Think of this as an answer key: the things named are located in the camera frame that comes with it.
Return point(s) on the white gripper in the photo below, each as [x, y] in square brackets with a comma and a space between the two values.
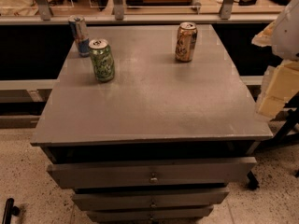
[287, 32]

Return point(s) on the orange soda can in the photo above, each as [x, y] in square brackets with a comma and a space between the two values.
[186, 41]

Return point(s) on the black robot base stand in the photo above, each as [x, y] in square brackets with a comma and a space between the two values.
[290, 115]

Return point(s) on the green soda can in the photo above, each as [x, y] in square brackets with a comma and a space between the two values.
[102, 60]

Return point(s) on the blue silver energy drink can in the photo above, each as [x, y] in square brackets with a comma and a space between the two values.
[79, 31]

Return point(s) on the grey metal railing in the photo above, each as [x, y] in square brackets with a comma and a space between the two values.
[150, 11]

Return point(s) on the top grey drawer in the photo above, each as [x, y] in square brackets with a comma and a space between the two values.
[115, 174]

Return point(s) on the grey drawer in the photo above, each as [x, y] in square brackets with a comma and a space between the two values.
[151, 199]
[115, 174]
[154, 214]

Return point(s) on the grey drawer cabinet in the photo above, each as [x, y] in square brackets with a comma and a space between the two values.
[155, 108]

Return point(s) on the middle grey drawer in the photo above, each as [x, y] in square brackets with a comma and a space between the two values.
[151, 199]

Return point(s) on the bottom grey drawer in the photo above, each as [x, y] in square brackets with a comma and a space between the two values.
[154, 214]

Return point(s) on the black handle object on floor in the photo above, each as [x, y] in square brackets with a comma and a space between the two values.
[10, 211]

